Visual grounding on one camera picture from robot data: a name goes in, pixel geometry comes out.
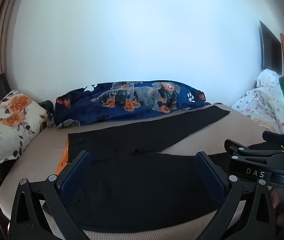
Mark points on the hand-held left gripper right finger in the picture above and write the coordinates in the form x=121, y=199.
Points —
x=210, y=177

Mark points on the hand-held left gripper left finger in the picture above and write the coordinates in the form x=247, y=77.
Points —
x=75, y=177

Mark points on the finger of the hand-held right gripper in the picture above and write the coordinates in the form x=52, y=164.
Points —
x=256, y=159
x=231, y=145

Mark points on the black pants with orange lining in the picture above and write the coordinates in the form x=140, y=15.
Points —
x=132, y=192

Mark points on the white dotted bedding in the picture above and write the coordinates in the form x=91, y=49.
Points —
x=264, y=97

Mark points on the bed with beige sheet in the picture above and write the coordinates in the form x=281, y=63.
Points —
x=44, y=150

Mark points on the blue dog print blanket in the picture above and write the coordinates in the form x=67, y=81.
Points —
x=87, y=112

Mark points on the dark cloth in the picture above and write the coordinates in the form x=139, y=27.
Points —
x=46, y=106

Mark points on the floral pillow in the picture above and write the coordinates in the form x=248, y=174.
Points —
x=4, y=130

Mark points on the wall television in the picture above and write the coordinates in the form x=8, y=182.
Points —
x=269, y=47

